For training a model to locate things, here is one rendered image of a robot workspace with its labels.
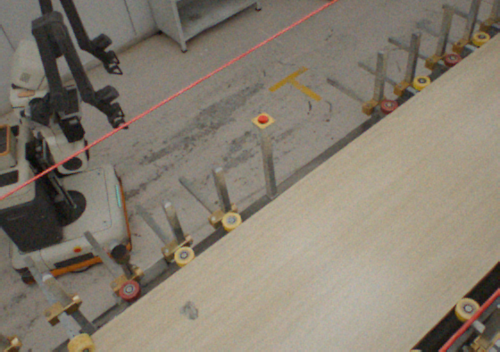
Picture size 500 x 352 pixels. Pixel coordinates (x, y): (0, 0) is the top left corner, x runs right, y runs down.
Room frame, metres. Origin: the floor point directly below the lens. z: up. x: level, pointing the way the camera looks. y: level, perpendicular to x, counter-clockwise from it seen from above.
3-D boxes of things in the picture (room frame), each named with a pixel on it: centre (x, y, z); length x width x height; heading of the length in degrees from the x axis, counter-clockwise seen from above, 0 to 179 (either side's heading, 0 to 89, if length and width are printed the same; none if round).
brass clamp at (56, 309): (0.98, 0.78, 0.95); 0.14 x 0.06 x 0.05; 122
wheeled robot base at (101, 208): (2.03, 1.15, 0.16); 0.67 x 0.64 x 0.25; 100
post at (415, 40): (2.06, -0.93, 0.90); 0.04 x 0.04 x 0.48; 32
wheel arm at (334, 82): (1.98, -0.64, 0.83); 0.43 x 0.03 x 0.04; 32
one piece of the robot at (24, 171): (2.01, 1.25, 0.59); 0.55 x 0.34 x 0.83; 10
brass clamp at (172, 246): (1.25, 0.36, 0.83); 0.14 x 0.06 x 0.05; 122
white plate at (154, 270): (1.16, 0.54, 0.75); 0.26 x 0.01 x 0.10; 122
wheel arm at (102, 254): (1.20, 0.64, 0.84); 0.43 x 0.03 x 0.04; 32
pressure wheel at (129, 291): (1.04, 0.54, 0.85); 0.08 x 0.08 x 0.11
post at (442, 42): (2.19, -1.14, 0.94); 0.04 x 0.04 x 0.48; 32
